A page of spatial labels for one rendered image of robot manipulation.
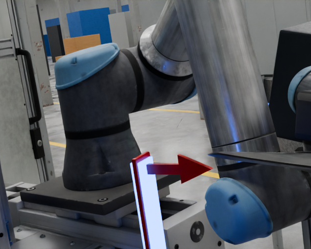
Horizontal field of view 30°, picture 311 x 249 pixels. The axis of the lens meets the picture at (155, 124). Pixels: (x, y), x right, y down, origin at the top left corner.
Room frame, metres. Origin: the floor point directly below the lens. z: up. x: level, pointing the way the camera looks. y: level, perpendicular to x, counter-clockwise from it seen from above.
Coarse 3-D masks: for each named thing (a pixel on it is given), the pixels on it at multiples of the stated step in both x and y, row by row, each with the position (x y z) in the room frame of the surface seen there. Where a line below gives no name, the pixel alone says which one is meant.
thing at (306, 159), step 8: (216, 152) 0.34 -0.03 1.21; (224, 152) 0.34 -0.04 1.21; (232, 152) 0.35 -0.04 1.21; (240, 152) 0.36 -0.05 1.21; (248, 152) 0.36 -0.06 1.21; (256, 152) 0.37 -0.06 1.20; (296, 152) 0.38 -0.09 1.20; (304, 152) 0.38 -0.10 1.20; (240, 160) 0.33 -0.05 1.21; (248, 160) 0.32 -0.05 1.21; (256, 160) 0.32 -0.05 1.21; (264, 160) 0.32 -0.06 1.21; (272, 160) 0.32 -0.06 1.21; (280, 160) 0.32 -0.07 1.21; (288, 160) 0.32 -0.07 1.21; (296, 160) 0.32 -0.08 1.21; (304, 160) 0.33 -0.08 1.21; (296, 168) 0.48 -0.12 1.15; (304, 168) 0.31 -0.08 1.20
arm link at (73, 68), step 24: (96, 48) 0.99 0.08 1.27; (72, 72) 0.95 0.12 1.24; (96, 72) 0.94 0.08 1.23; (120, 72) 0.97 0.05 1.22; (72, 96) 0.95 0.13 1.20; (96, 96) 0.94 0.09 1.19; (120, 96) 0.96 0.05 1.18; (72, 120) 0.95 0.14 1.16; (96, 120) 0.94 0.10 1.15; (120, 120) 0.96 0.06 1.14
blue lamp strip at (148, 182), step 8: (144, 160) 0.46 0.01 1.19; (152, 160) 0.47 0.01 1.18; (144, 168) 0.45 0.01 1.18; (144, 176) 0.45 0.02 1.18; (152, 176) 0.46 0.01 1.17; (144, 184) 0.45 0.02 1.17; (152, 184) 0.46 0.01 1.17; (144, 192) 0.45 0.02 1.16; (152, 192) 0.46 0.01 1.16; (144, 200) 0.45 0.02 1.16; (152, 200) 0.46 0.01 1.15; (152, 208) 0.46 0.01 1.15; (152, 216) 0.46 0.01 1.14; (160, 216) 0.47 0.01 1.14; (152, 224) 0.45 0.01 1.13; (160, 224) 0.47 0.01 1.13; (152, 232) 0.45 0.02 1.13; (160, 232) 0.46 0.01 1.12; (152, 240) 0.45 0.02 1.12; (160, 240) 0.46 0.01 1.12; (152, 248) 0.45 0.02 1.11; (160, 248) 0.46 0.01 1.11
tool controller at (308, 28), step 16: (288, 32) 0.97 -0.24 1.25; (304, 32) 0.96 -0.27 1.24; (288, 48) 0.97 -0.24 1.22; (304, 48) 0.96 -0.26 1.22; (288, 64) 0.97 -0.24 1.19; (304, 64) 0.96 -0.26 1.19; (272, 80) 0.99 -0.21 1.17; (288, 80) 0.97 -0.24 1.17; (272, 96) 0.99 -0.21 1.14; (272, 112) 0.99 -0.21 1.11; (288, 112) 0.98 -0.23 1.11; (288, 128) 0.98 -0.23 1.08
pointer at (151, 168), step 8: (184, 160) 0.44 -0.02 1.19; (192, 160) 0.44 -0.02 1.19; (152, 168) 0.46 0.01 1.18; (160, 168) 0.45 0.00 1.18; (168, 168) 0.45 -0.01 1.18; (176, 168) 0.44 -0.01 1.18; (184, 168) 0.44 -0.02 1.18; (192, 168) 0.44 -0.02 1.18; (200, 168) 0.43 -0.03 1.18; (208, 168) 0.43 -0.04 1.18; (184, 176) 0.44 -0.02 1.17; (192, 176) 0.44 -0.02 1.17
